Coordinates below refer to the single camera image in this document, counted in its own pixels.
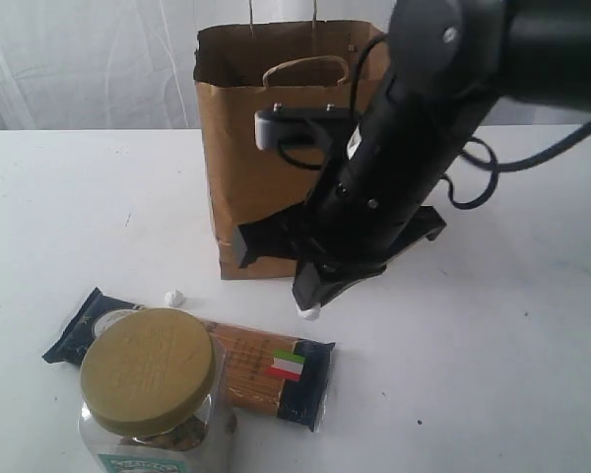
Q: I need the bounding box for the spaghetti packet navy blue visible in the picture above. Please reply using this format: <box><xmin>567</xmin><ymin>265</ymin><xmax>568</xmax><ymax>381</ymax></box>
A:
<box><xmin>42</xmin><ymin>288</ymin><xmax>335</xmax><ymax>432</ymax></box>

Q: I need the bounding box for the brown paper bag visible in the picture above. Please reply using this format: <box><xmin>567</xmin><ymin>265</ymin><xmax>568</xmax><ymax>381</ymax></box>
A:
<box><xmin>193</xmin><ymin>20</ymin><xmax>381</xmax><ymax>280</ymax></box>

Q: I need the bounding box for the clear jar gold lid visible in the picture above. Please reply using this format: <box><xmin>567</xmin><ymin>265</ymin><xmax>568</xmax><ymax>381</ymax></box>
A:
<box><xmin>78</xmin><ymin>308</ymin><xmax>236</xmax><ymax>472</ymax></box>

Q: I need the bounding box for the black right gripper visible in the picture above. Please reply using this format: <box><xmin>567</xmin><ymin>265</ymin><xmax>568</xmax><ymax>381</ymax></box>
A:
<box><xmin>231</xmin><ymin>167</ymin><xmax>445</xmax><ymax>310</ymax></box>

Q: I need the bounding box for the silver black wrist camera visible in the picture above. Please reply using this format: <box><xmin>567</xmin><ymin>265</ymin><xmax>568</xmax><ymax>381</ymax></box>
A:
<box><xmin>254</xmin><ymin>103</ymin><xmax>353</xmax><ymax>151</ymax></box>

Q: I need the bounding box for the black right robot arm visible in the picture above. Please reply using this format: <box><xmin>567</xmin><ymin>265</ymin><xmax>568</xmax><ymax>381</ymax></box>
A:
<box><xmin>232</xmin><ymin>1</ymin><xmax>591</xmax><ymax>310</ymax></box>

